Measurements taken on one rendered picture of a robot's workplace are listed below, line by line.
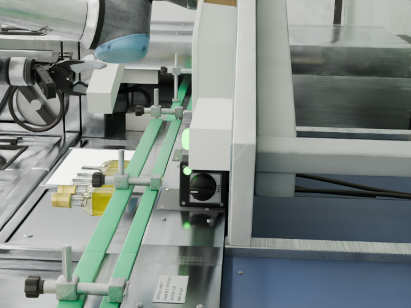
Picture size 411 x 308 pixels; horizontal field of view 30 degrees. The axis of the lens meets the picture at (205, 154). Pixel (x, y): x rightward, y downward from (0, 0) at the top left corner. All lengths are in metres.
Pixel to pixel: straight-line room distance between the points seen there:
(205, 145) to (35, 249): 0.84
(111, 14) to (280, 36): 0.43
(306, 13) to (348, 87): 2.75
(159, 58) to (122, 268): 1.81
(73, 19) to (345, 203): 0.70
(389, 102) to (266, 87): 1.69
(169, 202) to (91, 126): 1.65
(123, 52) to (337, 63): 1.31
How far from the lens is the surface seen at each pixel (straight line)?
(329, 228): 1.29
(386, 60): 2.89
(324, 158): 1.11
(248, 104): 1.12
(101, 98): 1.93
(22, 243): 1.90
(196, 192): 1.25
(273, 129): 1.15
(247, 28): 1.33
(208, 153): 1.10
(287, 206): 1.38
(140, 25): 1.70
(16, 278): 1.81
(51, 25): 1.68
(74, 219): 2.05
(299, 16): 5.60
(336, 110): 2.89
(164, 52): 2.85
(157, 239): 1.16
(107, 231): 1.25
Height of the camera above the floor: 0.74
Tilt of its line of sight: 2 degrees up
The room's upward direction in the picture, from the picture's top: 88 degrees counter-clockwise
